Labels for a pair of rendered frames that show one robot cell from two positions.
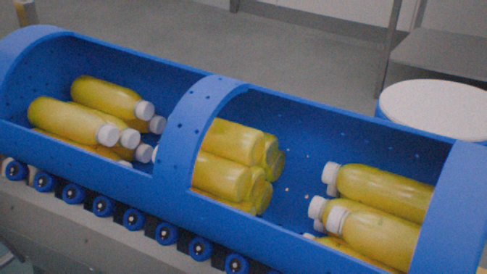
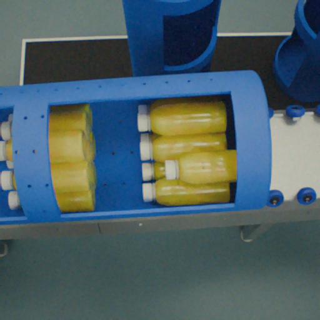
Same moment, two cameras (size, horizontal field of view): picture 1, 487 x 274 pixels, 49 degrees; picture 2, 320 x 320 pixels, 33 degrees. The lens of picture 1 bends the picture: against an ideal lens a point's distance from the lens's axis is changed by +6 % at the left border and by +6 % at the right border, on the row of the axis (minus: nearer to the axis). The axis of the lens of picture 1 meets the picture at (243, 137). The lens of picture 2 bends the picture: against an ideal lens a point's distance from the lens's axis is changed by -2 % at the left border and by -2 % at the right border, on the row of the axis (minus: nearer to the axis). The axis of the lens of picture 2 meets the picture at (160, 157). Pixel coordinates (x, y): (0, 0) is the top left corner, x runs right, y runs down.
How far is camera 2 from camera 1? 0.67 m
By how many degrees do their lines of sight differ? 44
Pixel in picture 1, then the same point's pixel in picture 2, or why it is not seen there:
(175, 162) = (42, 209)
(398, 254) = (220, 180)
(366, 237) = (198, 180)
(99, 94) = not seen: outside the picture
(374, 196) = (184, 132)
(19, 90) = not seen: outside the picture
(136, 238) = not seen: hidden behind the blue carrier
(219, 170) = (69, 181)
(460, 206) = (255, 163)
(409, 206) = (210, 130)
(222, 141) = (57, 159)
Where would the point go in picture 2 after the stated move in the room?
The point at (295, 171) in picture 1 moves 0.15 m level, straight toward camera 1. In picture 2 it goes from (102, 107) to (129, 167)
